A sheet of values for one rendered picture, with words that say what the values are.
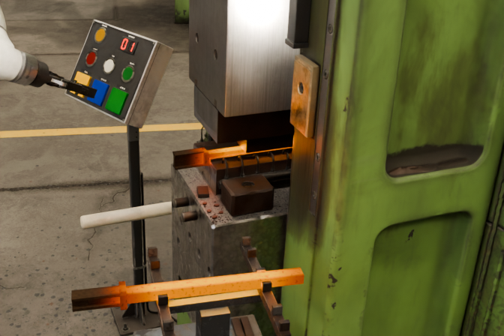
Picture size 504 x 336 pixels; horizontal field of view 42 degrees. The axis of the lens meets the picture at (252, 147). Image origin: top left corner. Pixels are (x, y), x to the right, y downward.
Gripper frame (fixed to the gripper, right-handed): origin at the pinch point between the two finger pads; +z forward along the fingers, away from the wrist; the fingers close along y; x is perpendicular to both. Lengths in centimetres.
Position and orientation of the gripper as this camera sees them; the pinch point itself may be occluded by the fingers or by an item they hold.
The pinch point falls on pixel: (85, 90)
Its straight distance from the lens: 208.8
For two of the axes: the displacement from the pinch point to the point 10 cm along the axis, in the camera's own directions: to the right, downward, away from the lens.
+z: 5.7, 2.0, 8.0
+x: 3.8, -9.3, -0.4
